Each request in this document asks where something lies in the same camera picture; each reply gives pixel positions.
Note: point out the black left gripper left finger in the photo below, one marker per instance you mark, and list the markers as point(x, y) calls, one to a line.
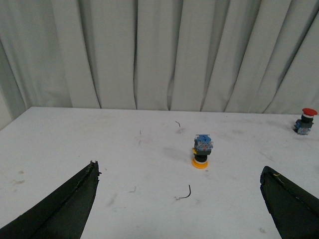
point(63, 214)

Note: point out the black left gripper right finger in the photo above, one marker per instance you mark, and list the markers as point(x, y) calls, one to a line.
point(295, 211)

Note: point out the yellow push button switch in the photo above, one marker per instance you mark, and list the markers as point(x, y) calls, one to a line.
point(203, 146)

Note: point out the white pleated curtain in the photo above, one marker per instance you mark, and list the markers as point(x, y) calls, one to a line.
point(237, 56)

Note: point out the red push button switch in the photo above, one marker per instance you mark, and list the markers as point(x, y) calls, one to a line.
point(303, 125)

